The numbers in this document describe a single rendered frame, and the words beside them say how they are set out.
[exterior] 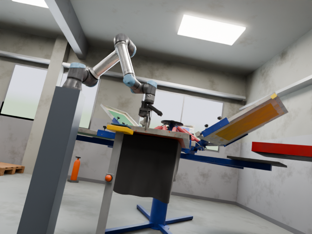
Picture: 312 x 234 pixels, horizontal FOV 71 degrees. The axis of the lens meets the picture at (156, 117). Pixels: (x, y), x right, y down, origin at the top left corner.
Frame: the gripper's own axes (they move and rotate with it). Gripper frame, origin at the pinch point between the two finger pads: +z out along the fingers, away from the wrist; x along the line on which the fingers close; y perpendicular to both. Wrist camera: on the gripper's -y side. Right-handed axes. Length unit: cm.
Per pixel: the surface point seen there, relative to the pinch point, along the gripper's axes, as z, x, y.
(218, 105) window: -161, -450, -84
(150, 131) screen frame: 1.6, 1.9, -3.1
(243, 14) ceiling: -259, -207, -91
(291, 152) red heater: -5, -51, -113
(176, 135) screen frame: 2.0, 1.9, -20.8
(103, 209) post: 52, 20, 13
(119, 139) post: 11.8, 20.9, 10.9
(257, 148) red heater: -5, -65, -90
